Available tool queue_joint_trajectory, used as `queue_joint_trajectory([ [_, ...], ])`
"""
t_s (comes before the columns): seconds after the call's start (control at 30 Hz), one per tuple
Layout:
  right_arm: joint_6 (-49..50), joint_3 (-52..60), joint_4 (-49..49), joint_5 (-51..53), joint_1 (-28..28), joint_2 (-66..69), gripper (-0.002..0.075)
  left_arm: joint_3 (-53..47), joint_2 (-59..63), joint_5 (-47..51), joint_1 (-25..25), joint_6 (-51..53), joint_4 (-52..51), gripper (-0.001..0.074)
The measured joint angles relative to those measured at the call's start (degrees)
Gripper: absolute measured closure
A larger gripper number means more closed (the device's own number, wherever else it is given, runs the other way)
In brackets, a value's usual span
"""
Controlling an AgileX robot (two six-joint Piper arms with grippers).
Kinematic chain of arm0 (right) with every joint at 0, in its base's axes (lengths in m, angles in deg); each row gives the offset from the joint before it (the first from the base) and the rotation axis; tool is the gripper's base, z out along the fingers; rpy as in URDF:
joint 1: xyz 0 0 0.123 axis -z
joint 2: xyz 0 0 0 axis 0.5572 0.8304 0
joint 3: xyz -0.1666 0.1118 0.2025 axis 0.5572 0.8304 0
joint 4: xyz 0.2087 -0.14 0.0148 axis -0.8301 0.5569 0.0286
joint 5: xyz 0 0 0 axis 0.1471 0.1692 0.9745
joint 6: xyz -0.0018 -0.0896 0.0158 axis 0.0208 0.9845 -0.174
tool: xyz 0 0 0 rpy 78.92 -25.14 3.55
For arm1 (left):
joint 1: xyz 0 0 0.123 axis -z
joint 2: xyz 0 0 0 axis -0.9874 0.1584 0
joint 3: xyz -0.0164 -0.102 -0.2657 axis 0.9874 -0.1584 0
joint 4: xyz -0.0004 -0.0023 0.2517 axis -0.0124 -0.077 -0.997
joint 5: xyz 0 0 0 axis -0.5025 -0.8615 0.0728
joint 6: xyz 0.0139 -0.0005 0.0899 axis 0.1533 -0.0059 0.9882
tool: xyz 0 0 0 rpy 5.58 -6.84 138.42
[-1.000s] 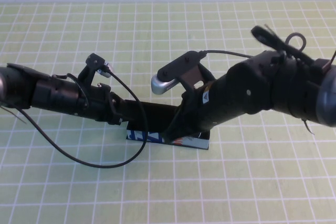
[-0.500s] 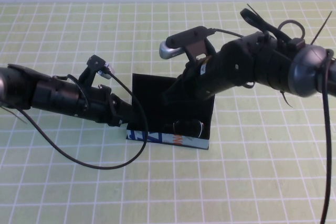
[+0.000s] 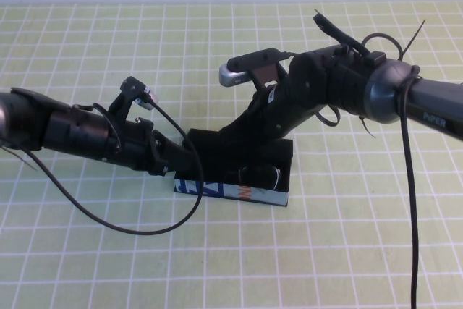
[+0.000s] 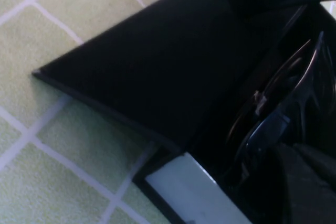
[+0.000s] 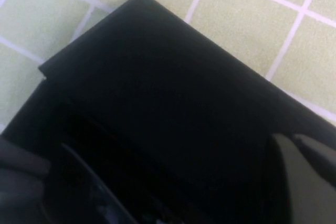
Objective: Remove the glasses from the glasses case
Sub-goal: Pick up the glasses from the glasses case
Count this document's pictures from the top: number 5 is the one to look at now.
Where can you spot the black printed glasses case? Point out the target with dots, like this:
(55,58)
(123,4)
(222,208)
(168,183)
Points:
(170,77)

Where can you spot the black framed glasses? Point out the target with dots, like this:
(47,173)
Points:
(105,195)

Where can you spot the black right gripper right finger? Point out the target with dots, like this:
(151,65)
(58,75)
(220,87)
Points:
(309,182)

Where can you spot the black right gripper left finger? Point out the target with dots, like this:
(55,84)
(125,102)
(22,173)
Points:
(18,182)

